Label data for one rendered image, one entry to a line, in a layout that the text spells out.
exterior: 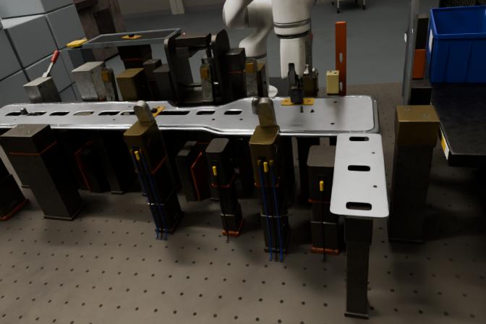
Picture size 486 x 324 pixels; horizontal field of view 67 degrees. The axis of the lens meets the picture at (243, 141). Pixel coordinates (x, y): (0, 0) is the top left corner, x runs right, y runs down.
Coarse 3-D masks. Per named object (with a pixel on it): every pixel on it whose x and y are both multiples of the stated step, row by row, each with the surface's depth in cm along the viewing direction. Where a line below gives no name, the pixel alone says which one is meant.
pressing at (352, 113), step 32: (288, 96) 111; (320, 96) 108; (352, 96) 105; (0, 128) 125; (64, 128) 117; (96, 128) 113; (128, 128) 110; (160, 128) 107; (192, 128) 103; (224, 128) 100; (288, 128) 95; (320, 128) 92; (352, 128) 90
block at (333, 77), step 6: (330, 72) 107; (336, 72) 106; (330, 78) 106; (336, 78) 105; (330, 84) 107; (336, 84) 106; (330, 90) 108; (336, 90) 107; (336, 102) 110; (330, 138) 117; (336, 138) 116; (330, 144) 118
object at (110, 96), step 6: (102, 72) 129; (108, 72) 129; (108, 78) 129; (114, 78) 131; (108, 84) 130; (114, 84) 131; (108, 90) 131; (114, 90) 131; (108, 96) 132; (114, 96) 132
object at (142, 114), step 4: (136, 104) 97; (140, 104) 96; (144, 104) 97; (136, 108) 97; (140, 108) 97; (144, 108) 96; (148, 108) 98; (136, 112) 98; (140, 112) 98; (144, 112) 97; (148, 112) 98; (140, 116) 99; (144, 116) 98; (148, 116) 98; (152, 116) 100; (140, 120) 100; (144, 120) 99; (148, 120) 99; (152, 120) 100; (160, 132) 104
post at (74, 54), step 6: (72, 48) 149; (78, 48) 147; (90, 48) 153; (72, 54) 149; (78, 54) 148; (84, 54) 149; (90, 54) 153; (72, 60) 151; (78, 60) 150; (84, 60) 149; (90, 60) 153; (78, 66) 152
